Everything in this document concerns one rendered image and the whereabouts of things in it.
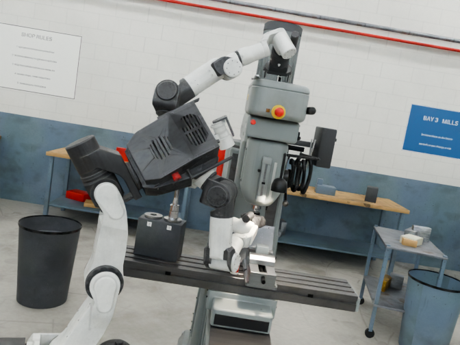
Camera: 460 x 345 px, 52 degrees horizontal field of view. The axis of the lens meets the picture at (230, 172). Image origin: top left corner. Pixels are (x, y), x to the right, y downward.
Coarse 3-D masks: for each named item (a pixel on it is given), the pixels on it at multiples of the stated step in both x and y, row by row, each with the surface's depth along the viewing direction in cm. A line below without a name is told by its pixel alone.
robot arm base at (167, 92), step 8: (168, 80) 182; (160, 88) 181; (168, 88) 181; (176, 88) 180; (160, 96) 180; (168, 96) 180; (176, 96) 180; (152, 104) 181; (160, 104) 180; (168, 104) 180; (176, 104) 180; (160, 112) 186
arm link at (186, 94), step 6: (180, 84) 186; (186, 84) 186; (180, 90) 185; (186, 90) 186; (192, 90) 187; (180, 96) 186; (186, 96) 187; (192, 96) 188; (180, 102) 187; (186, 102) 190
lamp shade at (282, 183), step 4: (276, 180) 208; (280, 180) 207; (284, 180) 208; (272, 184) 208; (276, 184) 207; (280, 184) 207; (284, 184) 207; (272, 188) 208; (276, 188) 207; (280, 188) 206; (284, 188) 207; (280, 192) 207; (284, 192) 208
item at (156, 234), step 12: (144, 216) 232; (156, 216) 231; (144, 228) 229; (156, 228) 228; (168, 228) 228; (180, 228) 227; (144, 240) 230; (156, 240) 229; (168, 240) 228; (180, 240) 230; (144, 252) 231; (156, 252) 230; (168, 252) 229; (180, 252) 236
